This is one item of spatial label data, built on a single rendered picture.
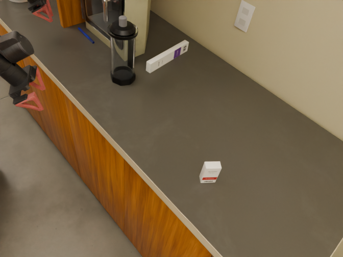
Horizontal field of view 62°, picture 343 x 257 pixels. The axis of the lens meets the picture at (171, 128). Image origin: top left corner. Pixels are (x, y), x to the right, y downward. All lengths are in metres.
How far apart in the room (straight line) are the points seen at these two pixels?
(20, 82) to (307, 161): 0.97
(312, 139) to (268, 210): 0.39
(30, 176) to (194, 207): 1.42
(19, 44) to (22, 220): 1.30
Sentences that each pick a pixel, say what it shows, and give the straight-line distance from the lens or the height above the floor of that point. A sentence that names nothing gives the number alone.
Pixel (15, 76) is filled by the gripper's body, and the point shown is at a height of 1.15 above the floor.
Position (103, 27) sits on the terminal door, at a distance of 1.37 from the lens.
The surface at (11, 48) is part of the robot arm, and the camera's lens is 0.89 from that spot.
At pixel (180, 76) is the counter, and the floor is 0.94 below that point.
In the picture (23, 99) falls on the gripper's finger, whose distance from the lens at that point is 0.93.
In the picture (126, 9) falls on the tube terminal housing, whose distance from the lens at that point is 1.20.
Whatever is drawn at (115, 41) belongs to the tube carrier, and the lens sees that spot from 1.08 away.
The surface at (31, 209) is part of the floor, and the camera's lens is 1.99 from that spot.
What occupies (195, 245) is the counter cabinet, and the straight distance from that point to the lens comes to 1.02.
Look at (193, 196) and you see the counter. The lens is 0.90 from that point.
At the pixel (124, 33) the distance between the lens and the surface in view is 1.06.
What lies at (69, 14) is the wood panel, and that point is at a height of 1.00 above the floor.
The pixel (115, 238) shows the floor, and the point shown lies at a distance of 1.83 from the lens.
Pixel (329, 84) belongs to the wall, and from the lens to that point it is 1.25.
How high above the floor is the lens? 1.72
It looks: 48 degrees down
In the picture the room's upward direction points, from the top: 11 degrees clockwise
